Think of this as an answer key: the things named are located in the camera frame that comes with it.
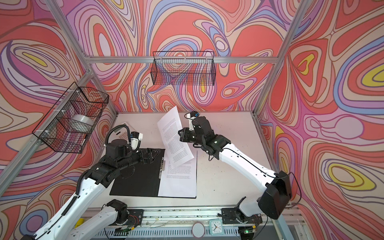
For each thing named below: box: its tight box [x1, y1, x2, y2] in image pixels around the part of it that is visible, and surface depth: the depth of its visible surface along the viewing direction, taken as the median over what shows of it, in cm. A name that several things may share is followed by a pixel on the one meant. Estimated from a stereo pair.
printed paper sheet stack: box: [157, 149, 198, 199], surface depth 86 cm
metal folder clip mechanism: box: [158, 157, 166, 179], surface depth 92 cm
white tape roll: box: [70, 114, 94, 126], surface depth 75 cm
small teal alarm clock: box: [209, 219, 224, 236], surface depth 70 cm
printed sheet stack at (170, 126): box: [157, 105, 195, 168], surface depth 79 cm
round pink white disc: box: [192, 222, 206, 239], surface depth 68 cm
